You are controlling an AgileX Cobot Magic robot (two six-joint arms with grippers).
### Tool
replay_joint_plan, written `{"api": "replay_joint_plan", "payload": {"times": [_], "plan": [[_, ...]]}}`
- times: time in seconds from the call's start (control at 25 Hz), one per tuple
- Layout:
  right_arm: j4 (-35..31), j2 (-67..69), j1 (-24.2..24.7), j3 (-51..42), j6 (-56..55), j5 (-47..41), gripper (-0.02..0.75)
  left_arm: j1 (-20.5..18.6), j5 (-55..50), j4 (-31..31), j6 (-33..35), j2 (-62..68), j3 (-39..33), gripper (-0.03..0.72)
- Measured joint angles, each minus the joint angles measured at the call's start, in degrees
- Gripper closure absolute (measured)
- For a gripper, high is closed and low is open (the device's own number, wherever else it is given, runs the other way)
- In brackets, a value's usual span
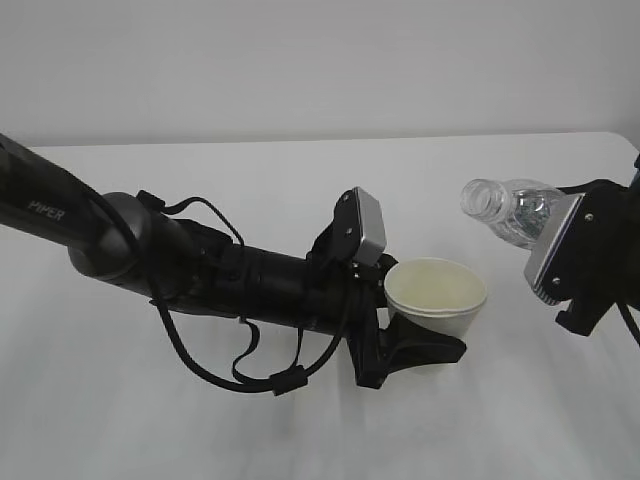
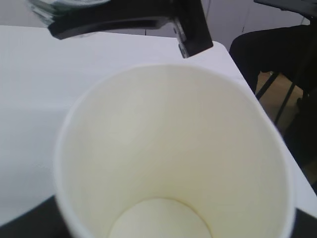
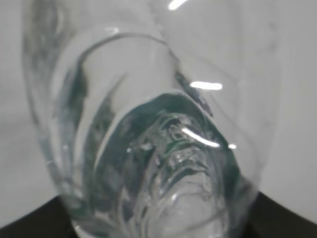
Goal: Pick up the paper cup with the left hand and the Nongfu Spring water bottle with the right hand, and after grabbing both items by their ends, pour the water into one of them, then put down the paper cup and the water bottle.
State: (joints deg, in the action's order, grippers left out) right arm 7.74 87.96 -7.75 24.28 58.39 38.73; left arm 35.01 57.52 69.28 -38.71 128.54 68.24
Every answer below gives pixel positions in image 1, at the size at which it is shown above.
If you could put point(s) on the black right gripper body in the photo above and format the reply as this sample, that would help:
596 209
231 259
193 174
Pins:
596 263

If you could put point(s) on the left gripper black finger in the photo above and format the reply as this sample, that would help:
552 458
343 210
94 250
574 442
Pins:
406 345

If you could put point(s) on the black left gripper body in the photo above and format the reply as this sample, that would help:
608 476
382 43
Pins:
353 294

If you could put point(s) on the white paper cup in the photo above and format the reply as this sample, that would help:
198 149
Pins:
436 294

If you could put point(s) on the clear plastic water bottle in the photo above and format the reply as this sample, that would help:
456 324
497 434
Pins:
516 210

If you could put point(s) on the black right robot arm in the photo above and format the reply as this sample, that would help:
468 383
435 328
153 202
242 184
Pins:
636 175

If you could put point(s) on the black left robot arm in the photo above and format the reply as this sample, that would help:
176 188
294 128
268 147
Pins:
142 244

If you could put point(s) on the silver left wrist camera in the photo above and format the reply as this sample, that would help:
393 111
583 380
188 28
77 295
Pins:
358 231

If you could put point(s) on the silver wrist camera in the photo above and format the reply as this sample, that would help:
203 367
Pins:
547 245
358 231

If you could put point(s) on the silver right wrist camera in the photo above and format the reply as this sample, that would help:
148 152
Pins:
547 245

